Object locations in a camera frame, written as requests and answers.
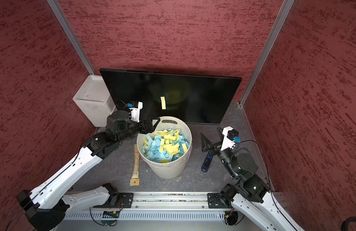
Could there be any black flat monitor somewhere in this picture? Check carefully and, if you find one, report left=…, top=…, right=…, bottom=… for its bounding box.
left=100, top=68, right=242, bottom=124

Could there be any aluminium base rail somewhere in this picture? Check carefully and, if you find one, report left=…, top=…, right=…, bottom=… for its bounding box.
left=65, top=190, right=239, bottom=211

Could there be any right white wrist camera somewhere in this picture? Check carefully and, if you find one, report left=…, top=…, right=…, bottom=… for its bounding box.
left=221, top=126, right=240, bottom=151

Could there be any aluminium corner post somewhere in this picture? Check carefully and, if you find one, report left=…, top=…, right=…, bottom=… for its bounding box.
left=239, top=0, right=295, bottom=107
left=47, top=0, right=95, bottom=75

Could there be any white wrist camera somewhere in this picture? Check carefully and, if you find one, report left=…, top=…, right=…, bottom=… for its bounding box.
left=127, top=101, right=143, bottom=123
left=221, top=126, right=240, bottom=151

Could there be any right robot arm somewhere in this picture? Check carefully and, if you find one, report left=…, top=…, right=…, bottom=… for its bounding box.
left=200, top=127, right=303, bottom=231

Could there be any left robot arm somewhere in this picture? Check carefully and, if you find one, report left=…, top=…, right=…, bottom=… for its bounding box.
left=17, top=110, right=160, bottom=231

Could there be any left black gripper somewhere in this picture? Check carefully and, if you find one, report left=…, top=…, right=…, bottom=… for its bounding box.
left=116, top=115, right=161, bottom=142

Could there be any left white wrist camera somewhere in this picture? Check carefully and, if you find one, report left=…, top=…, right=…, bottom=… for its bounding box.
left=127, top=101, right=143, bottom=123

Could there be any beige plastic waste bin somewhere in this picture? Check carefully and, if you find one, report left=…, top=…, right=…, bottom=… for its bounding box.
left=137, top=116, right=192, bottom=179

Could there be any white plastic drawer unit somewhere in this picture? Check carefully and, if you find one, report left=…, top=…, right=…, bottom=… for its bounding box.
left=73, top=75, right=115, bottom=127

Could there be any right aluminium corner post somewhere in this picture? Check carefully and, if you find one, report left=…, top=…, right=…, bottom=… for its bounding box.
left=239, top=0, right=295, bottom=107

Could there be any pile of discarded notes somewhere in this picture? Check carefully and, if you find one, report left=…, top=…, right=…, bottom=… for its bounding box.
left=142, top=129, right=190, bottom=164

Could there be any left aluminium corner post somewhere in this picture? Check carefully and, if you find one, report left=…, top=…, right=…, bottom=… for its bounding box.
left=47, top=0, right=95, bottom=75

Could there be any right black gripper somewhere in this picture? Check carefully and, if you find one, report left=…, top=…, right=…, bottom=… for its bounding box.
left=199, top=132, right=238, bottom=178

